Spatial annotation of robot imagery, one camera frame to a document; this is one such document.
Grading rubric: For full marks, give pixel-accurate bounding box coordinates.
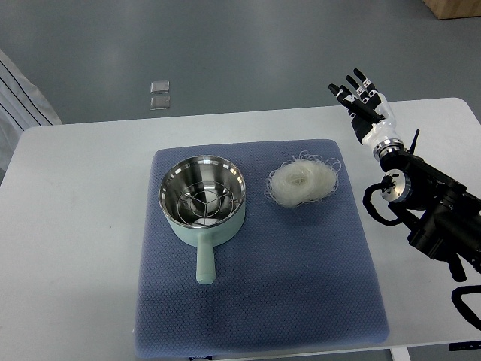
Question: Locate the person in white coat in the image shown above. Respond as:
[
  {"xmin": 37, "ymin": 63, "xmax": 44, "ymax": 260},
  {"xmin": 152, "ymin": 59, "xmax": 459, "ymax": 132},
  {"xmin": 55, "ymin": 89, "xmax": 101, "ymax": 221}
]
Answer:
[{"xmin": 1, "ymin": 53, "xmax": 62, "ymax": 171}]

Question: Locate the cardboard box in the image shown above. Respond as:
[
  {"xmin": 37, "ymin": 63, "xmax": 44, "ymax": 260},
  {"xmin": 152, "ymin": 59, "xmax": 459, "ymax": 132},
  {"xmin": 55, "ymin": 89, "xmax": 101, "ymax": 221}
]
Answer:
[{"xmin": 423, "ymin": 0, "xmax": 480, "ymax": 20}]

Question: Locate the upper clear floor tile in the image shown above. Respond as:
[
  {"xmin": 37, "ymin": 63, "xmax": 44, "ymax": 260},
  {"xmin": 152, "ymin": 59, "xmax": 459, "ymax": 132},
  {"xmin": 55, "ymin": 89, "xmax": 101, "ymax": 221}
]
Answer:
[{"xmin": 150, "ymin": 80, "xmax": 170, "ymax": 94}]

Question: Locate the round wire steaming rack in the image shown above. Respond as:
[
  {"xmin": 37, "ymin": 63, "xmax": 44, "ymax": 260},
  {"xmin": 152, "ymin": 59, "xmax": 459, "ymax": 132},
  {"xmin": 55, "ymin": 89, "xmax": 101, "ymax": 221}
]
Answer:
[{"xmin": 175, "ymin": 181, "xmax": 241, "ymax": 228}]

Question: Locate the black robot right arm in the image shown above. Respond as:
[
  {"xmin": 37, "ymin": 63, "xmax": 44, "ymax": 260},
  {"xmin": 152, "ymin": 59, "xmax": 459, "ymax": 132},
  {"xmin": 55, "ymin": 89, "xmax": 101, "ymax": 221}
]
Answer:
[{"xmin": 362, "ymin": 138, "xmax": 480, "ymax": 282}]

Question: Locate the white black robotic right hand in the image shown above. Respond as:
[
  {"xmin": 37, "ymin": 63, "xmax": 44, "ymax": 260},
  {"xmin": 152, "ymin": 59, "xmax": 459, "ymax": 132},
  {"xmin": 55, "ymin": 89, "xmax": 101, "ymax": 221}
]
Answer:
[{"xmin": 328, "ymin": 68, "xmax": 404, "ymax": 160}]

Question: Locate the blue textured table mat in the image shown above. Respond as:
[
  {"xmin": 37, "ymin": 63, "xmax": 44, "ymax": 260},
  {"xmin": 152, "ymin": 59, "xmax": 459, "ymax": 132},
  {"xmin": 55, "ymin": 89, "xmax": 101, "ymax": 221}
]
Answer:
[{"xmin": 135, "ymin": 139, "xmax": 389, "ymax": 359}]

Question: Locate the mint green steel pot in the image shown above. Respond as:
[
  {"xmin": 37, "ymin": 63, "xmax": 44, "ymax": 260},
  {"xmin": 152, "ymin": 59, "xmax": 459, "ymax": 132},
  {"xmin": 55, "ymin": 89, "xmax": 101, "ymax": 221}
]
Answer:
[{"xmin": 159, "ymin": 155, "xmax": 247, "ymax": 285}]

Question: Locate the white vermicelli noodle nest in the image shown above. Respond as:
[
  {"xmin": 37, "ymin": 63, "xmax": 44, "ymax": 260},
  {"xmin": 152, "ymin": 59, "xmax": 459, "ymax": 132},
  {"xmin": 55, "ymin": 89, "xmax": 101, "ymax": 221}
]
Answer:
[{"xmin": 264, "ymin": 150, "xmax": 343, "ymax": 208}]

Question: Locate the black cable loop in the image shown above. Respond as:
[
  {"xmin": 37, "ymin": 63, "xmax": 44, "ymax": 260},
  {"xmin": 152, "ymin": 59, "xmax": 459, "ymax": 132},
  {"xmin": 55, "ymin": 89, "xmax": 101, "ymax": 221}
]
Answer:
[{"xmin": 450, "ymin": 284, "xmax": 481, "ymax": 335}]

